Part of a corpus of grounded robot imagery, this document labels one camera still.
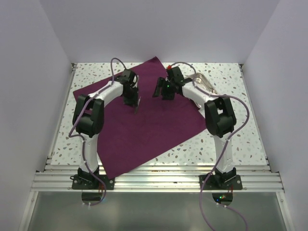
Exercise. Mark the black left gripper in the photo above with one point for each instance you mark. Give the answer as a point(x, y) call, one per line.
point(134, 100)

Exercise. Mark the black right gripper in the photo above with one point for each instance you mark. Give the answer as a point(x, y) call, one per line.
point(161, 82)

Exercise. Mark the stainless steel tray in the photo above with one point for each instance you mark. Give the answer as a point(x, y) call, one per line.
point(204, 84)

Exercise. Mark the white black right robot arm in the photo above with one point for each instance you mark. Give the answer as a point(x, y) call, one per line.
point(219, 119)

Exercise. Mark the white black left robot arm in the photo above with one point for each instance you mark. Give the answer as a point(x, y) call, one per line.
point(88, 118)

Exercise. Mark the purple cloth mat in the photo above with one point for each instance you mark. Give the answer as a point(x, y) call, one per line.
point(128, 140)

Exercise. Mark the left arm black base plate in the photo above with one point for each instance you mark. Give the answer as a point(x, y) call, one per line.
point(94, 184)

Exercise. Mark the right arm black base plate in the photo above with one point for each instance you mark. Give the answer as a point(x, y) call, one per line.
point(213, 183)

